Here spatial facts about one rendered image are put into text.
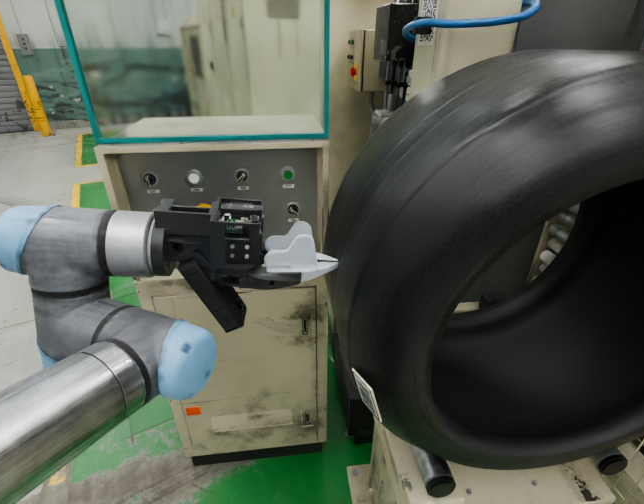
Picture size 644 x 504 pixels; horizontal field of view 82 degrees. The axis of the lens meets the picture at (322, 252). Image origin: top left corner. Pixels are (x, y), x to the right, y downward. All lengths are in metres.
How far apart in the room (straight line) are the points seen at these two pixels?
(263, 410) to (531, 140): 1.29
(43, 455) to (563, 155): 0.45
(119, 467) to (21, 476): 1.55
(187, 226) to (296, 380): 1.01
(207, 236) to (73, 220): 0.13
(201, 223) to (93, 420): 0.20
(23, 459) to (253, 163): 0.80
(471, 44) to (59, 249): 0.65
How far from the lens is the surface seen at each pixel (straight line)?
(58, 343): 0.50
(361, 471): 1.70
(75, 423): 0.36
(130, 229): 0.44
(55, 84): 9.21
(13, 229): 0.49
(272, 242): 0.47
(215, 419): 1.53
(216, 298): 0.47
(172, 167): 1.04
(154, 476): 1.82
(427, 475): 0.67
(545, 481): 0.86
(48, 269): 0.48
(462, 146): 0.37
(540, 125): 0.38
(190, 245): 0.44
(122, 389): 0.38
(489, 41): 0.74
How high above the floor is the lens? 1.48
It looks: 29 degrees down
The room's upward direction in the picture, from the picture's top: straight up
